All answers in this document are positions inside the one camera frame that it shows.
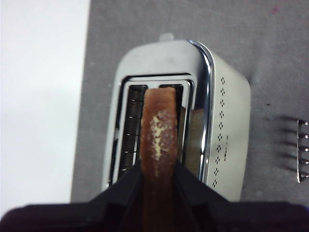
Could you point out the steel toast rack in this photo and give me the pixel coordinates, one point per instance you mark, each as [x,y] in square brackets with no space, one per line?
[304,149]

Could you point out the cream two-slot toaster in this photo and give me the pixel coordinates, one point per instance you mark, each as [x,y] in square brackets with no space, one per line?
[229,116]

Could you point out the brown bread slice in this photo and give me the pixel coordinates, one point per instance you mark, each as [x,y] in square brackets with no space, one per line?
[158,145]

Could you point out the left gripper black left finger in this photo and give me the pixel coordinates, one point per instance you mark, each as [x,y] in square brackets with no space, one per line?
[84,217]

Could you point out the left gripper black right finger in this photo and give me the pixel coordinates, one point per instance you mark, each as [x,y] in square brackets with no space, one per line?
[229,217]

